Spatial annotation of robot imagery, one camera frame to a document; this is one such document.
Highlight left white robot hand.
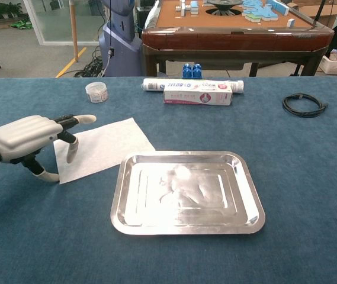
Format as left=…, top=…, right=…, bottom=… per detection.
left=0, top=114, right=97, bottom=183

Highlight white paper sheet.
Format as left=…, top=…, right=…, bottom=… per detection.
left=53, top=117, right=156, bottom=185

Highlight shiny metal tray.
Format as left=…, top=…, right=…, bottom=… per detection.
left=110, top=150, right=266, bottom=236

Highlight clear round toothpick jar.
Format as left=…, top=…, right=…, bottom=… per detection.
left=85, top=82, right=109, bottom=104

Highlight green leafy pile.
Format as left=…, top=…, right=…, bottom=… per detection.
left=11, top=18, right=34, bottom=30

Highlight wooden pole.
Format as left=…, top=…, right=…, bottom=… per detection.
left=69, top=0, right=79, bottom=63

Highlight white rolled bag tube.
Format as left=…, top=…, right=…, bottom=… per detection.
left=140, top=78, right=245, bottom=94

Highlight black cabinet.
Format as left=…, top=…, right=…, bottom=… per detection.
left=135, top=5, right=157, bottom=30

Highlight white toothpaste box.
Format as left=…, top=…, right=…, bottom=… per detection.
left=163, top=81, right=233, bottom=106

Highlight blue bottle pack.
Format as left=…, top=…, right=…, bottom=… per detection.
left=182, top=62, right=203, bottom=79

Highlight brown mahjong table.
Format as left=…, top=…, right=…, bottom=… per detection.
left=141, top=0, right=335, bottom=78

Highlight blue felt table cloth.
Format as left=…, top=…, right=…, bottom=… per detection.
left=0, top=76, right=337, bottom=284

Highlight blue mahjong tile pile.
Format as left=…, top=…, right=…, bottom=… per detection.
left=241, top=0, right=278, bottom=23

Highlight blue mahjong tile row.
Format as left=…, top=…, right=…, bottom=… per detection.
left=267, top=0, right=290, bottom=16

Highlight thin black pole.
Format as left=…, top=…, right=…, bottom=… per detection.
left=314, top=0, right=326, bottom=27

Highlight cardboard box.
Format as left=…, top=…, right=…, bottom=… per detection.
left=291, top=0, right=337, bottom=23

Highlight tangled black floor cables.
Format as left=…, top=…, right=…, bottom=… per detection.
left=73, top=46, right=107, bottom=78

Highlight white glass partition frame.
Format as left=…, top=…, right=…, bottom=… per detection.
left=23, top=0, right=104, bottom=47

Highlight black coiled cable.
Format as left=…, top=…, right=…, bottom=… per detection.
left=282, top=93, right=329, bottom=118

